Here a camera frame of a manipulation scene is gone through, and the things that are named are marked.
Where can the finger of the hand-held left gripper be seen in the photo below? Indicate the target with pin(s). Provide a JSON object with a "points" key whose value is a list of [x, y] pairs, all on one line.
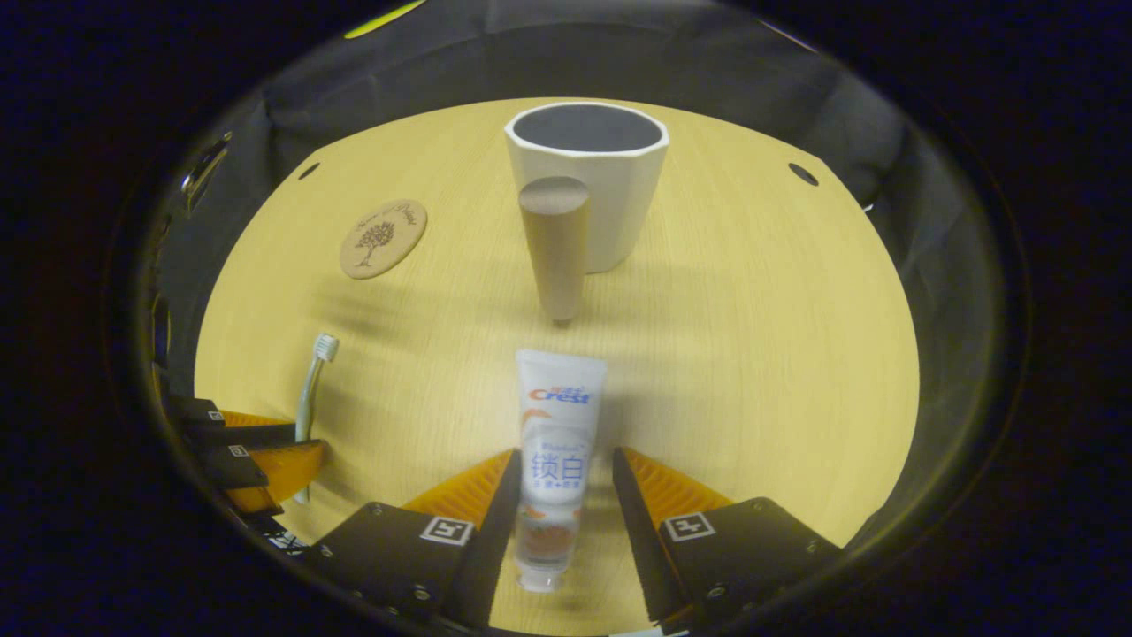
{"points": [[248, 434], [232, 469]]}

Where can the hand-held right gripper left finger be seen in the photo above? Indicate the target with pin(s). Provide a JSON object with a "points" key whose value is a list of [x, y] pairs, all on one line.
{"points": [[495, 548]]}

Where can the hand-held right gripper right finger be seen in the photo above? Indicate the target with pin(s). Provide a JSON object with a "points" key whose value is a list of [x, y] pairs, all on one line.
{"points": [[641, 548]]}

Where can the white toothbrush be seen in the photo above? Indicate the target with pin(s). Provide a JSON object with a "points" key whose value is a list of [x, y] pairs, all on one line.
{"points": [[309, 398]]}

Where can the white toothpaste tube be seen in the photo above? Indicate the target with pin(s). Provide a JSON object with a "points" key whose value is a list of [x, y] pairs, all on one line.
{"points": [[559, 442]]}

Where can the round cork coaster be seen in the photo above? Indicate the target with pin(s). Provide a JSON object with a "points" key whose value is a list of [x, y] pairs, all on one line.
{"points": [[383, 239]]}

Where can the black backdrop cloth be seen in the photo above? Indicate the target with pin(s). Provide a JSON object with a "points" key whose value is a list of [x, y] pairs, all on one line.
{"points": [[442, 71]]}

